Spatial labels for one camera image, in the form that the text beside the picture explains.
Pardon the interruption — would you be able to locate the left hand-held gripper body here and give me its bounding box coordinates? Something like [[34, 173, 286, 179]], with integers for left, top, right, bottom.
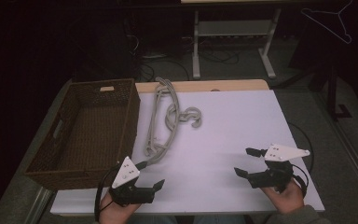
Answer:
[[107, 156, 156, 207]]

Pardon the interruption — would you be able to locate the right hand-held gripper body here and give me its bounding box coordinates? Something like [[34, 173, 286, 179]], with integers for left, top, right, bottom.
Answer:
[[247, 143, 310, 193]]

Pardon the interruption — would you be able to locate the brown wicker basket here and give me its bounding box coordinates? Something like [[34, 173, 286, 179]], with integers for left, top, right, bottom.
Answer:
[[23, 77, 142, 191]]

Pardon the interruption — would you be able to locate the person's right hand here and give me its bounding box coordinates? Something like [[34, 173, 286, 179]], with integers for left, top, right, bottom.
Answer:
[[260, 178, 306, 215]]

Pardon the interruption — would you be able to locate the person's left hand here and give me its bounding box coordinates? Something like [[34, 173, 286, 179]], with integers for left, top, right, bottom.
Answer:
[[98, 190, 143, 224]]

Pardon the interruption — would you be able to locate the white board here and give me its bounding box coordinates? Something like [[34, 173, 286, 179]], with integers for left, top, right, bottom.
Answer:
[[49, 90, 326, 217]]

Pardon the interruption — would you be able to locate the light wooden board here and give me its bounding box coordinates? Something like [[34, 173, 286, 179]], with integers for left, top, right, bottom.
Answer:
[[134, 78, 270, 94]]

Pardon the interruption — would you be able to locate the black metal stand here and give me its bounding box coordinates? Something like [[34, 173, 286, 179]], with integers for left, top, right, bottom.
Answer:
[[274, 60, 352, 121]]

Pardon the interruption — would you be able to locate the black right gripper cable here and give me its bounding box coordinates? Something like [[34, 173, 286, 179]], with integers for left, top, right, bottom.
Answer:
[[287, 121, 315, 198]]

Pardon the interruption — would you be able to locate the black floor cable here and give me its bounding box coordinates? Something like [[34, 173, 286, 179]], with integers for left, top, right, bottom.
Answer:
[[135, 52, 191, 82], [199, 49, 241, 65]]

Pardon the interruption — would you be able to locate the white metal desk frame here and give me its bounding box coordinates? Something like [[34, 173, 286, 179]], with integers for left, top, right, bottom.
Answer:
[[180, 0, 282, 80]]

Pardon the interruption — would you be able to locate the thin wire clothes hanger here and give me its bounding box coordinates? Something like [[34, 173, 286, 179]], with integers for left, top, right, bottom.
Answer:
[[300, 0, 354, 45]]

